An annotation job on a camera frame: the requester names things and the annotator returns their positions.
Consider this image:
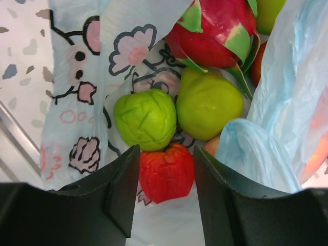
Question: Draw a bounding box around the green round fruit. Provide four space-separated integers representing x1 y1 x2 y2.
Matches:
113 89 177 152

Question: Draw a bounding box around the green pear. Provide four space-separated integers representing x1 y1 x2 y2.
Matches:
176 67 244 141

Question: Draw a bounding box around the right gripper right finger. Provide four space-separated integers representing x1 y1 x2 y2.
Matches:
193 147 308 245

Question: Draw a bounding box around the pink peach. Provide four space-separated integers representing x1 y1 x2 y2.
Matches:
203 135 220 156

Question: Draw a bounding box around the red apple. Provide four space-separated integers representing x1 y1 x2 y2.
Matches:
139 142 194 203

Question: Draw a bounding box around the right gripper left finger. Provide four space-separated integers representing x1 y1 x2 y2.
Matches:
59 145 140 237

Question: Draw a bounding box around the red dragon fruit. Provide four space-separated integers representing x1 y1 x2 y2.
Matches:
165 0 260 99

